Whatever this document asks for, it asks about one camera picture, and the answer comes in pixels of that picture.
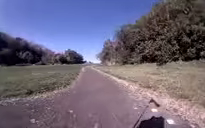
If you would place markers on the dirt and asphalt path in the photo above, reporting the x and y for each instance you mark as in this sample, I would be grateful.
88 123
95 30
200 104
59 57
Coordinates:
93 96

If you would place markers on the open grass meadow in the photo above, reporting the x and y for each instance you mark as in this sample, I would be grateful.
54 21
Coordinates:
30 80

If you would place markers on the dense wood beside path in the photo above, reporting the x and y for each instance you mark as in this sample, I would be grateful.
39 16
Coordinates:
170 33

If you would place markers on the grass verge with leaves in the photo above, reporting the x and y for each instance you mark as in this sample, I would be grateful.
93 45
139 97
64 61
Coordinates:
176 80

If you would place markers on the distant row of trees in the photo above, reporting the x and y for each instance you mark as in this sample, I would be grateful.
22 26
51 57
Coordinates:
16 50

